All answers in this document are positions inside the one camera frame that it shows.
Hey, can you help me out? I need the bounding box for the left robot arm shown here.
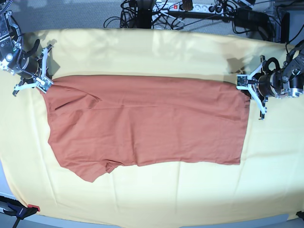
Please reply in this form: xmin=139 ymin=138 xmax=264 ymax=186
xmin=257 ymin=41 xmax=304 ymax=98

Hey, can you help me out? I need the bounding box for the black box at right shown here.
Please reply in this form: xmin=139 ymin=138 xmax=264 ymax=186
xmin=280 ymin=12 xmax=290 ymax=43

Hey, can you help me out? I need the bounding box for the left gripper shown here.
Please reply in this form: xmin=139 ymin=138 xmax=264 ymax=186
xmin=257 ymin=73 xmax=276 ymax=97

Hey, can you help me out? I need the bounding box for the white power strip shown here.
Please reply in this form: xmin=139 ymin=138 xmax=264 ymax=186
xmin=152 ymin=2 xmax=224 ymax=16

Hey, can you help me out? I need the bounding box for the black clamp at right edge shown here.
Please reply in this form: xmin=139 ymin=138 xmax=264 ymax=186
xmin=296 ymin=211 xmax=304 ymax=220

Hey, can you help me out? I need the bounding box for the blue black bar clamp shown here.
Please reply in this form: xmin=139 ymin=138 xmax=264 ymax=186
xmin=0 ymin=196 xmax=40 ymax=228

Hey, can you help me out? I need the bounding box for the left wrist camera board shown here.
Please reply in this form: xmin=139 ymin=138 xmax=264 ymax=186
xmin=237 ymin=75 xmax=248 ymax=90

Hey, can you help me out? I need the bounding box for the terracotta orange T-shirt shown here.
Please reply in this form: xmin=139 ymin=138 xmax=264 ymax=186
xmin=43 ymin=75 xmax=250 ymax=182

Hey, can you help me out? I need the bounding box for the pale yellow table cloth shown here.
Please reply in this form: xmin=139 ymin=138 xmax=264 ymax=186
xmin=0 ymin=29 xmax=304 ymax=228

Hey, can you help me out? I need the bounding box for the black power adapter brick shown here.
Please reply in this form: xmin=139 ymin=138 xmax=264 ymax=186
xmin=234 ymin=9 xmax=269 ymax=27

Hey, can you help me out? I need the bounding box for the black central stand post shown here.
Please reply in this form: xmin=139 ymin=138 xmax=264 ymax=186
xmin=136 ymin=0 xmax=154 ymax=29

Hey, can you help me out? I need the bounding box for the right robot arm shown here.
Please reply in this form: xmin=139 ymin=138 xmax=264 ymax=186
xmin=0 ymin=0 xmax=40 ymax=80

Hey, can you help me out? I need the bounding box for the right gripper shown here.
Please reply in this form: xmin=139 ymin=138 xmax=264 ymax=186
xmin=18 ymin=39 xmax=40 ymax=80

